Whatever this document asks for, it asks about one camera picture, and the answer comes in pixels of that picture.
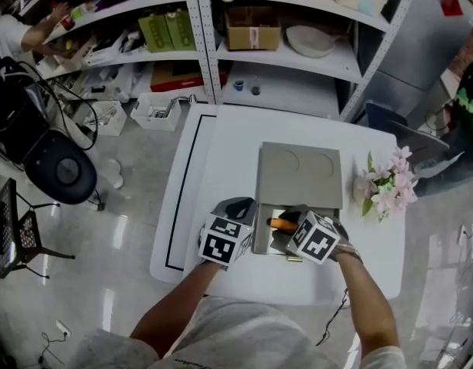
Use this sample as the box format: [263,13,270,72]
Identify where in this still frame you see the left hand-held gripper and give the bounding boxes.
[197,196,258,271]

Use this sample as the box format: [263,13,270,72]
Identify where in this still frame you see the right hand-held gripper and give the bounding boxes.
[272,204,351,264]

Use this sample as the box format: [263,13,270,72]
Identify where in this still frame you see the grey drawer box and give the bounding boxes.
[251,141,344,263]

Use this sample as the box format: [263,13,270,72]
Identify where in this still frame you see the person's right forearm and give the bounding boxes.
[335,251,401,361]

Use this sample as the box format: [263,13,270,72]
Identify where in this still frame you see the person's left forearm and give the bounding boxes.
[128,261,229,361]

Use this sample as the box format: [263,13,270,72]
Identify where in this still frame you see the red flat box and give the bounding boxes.
[149,61,228,93]

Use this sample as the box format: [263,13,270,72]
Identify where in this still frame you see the brown cardboard box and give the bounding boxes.
[224,5,282,52]

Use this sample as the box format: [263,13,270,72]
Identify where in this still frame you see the white table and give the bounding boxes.
[149,103,406,307]

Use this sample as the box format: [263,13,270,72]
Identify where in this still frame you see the pink flowers in pot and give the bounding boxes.
[351,145,420,222]

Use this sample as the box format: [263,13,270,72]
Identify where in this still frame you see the person's grey t-shirt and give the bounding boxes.
[66,296,408,369]

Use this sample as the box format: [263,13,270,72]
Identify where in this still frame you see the grey chair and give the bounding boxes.
[365,101,451,168]

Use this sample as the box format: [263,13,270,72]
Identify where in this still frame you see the silver gooseneck lamp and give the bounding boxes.
[165,93,198,117]

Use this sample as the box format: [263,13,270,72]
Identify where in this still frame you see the black round stool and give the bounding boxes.
[24,131,106,211]

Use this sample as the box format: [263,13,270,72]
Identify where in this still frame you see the beige shallow bowl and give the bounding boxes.
[285,24,337,59]

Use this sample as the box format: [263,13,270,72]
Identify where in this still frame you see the white metal shelving unit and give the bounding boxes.
[0,0,418,122]

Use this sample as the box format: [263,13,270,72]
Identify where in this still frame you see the black mesh chair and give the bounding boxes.
[0,178,75,280]

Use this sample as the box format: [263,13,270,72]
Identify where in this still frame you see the green carton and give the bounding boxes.
[165,9,198,52]
[138,13,174,53]

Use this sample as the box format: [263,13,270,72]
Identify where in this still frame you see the silver refrigerator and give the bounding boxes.
[370,0,473,118]

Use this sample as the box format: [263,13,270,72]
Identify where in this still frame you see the black equipment bag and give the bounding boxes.
[0,58,52,165]

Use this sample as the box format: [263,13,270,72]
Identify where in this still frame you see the red fridge magnet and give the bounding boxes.
[440,0,465,17]

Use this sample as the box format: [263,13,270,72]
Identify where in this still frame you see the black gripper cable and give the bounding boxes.
[315,288,351,347]

